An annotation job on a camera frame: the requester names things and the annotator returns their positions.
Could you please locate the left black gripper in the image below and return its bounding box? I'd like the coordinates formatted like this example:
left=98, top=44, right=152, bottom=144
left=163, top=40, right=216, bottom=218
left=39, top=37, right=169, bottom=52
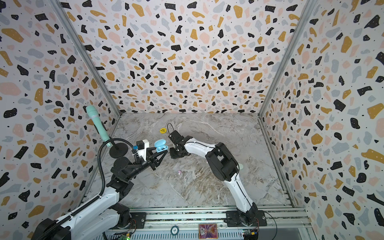
left=127, top=146, right=168, bottom=182

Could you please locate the blue earbud case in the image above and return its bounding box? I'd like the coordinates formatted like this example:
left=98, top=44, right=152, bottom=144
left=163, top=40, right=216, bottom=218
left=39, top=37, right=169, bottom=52
left=154, top=139, right=169, bottom=153

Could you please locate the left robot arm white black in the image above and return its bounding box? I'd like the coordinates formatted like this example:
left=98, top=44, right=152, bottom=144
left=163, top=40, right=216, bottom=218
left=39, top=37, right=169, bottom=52
left=32, top=148, right=168, bottom=240

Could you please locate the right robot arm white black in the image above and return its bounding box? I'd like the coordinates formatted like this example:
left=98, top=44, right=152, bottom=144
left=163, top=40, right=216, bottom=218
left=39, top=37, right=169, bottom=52
left=169, top=135, right=258, bottom=226

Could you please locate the black round microphone stand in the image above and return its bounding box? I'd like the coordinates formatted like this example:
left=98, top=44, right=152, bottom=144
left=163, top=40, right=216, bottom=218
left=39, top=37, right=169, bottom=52
left=109, top=141, right=129, bottom=159

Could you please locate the round white badge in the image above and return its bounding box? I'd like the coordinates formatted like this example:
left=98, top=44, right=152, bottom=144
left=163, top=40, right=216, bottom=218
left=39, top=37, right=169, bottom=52
left=171, top=226, right=179, bottom=236

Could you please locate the mint green microphone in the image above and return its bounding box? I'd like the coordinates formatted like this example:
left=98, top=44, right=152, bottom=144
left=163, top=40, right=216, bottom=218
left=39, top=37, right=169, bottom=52
left=86, top=106, right=110, bottom=142

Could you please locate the pink square card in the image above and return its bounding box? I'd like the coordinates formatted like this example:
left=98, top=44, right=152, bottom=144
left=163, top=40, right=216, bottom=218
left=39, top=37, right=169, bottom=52
left=198, top=224, right=219, bottom=240

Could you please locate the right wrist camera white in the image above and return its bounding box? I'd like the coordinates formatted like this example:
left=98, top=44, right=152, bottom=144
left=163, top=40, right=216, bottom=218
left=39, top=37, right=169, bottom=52
left=169, top=130, right=185, bottom=146

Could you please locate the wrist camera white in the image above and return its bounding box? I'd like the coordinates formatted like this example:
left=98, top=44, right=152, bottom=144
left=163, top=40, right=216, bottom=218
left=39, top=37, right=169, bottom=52
left=169, top=130, right=185, bottom=146
left=133, top=140, right=150, bottom=162

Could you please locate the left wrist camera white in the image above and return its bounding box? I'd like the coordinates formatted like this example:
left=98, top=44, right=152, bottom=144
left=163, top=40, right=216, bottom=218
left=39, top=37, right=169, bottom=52
left=133, top=140, right=150, bottom=162

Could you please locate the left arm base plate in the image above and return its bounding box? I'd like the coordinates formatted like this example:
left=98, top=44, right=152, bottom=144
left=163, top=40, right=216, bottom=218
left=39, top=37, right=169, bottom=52
left=111, top=212, right=147, bottom=231

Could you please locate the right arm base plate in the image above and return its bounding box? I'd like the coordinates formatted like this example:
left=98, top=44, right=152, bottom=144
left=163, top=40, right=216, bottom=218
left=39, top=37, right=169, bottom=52
left=224, top=210, right=267, bottom=227

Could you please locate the right aluminium corner post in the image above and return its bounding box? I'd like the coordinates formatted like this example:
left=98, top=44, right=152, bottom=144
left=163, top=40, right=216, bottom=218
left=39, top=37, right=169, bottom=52
left=258, top=0, right=318, bottom=118

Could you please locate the aluminium corner post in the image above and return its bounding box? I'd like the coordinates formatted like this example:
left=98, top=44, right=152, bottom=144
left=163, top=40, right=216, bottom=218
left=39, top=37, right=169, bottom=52
left=258, top=0, right=318, bottom=118
left=48, top=1, right=121, bottom=117

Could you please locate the black corrugated cable hose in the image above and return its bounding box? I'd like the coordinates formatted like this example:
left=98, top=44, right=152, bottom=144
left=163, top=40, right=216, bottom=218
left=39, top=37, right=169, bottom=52
left=35, top=137, right=136, bottom=240

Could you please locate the left aluminium corner post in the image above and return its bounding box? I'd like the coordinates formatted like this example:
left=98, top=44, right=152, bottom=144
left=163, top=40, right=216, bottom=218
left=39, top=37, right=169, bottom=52
left=48, top=1, right=121, bottom=117

